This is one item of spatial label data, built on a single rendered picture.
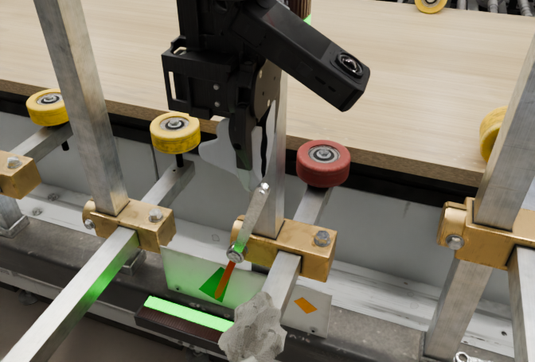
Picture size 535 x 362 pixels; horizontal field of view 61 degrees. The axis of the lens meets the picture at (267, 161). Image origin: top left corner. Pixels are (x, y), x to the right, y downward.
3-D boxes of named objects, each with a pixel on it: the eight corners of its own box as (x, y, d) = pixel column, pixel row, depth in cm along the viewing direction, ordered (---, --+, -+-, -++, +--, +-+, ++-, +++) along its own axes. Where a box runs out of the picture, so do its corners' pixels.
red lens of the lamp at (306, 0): (302, 24, 45) (302, 1, 44) (244, 17, 47) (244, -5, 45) (317, 5, 50) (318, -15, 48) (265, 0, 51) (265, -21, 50)
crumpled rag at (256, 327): (274, 376, 45) (275, 363, 44) (211, 355, 47) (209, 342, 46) (299, 305, 52) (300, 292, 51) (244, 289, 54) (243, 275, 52)
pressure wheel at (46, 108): (91, 153, 87) (76, 100, 80) (46, 165, 84) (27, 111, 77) (83, 134, 92) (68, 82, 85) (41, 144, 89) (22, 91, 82)
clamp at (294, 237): (326, 284, 59) (329, 258, 56) (230, 257, 63) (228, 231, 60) (335, 253, 64) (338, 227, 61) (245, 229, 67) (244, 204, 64)
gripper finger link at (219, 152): (209, 178, 48) (204, 101, 43) (262, 191, 46) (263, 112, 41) (196, 196, 46) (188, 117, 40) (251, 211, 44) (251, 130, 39)
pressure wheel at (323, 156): (337, 231, 70) (345, 172, 64) (287, 219, 73) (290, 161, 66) (348, 198, 76) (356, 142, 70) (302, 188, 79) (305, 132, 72)
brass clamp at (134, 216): (158, 258, 68) (154, 234, 65) (83, 235, 72) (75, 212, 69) (178, 230, 73) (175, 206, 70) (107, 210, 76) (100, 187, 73)
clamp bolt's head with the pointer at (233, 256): (218, 312, 68) (244, 257, 59) (203, 304, 69) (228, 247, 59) (223, 301, 70) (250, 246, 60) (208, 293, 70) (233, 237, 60)
